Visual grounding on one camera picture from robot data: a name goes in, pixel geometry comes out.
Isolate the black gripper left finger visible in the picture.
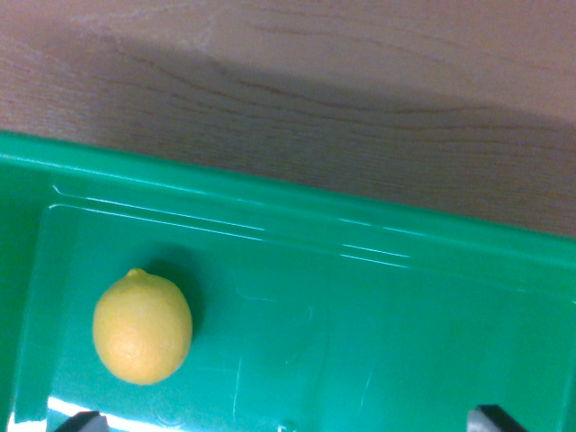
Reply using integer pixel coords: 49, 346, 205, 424
54, 409, 110, 432

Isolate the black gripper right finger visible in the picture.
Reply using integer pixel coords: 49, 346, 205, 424
466, 404, 528, 432

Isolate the yellow lemon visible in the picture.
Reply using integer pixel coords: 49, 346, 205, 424
92, 268, 194, 386

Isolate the green plastic bin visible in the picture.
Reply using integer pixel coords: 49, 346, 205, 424
0, 130, 576, 432

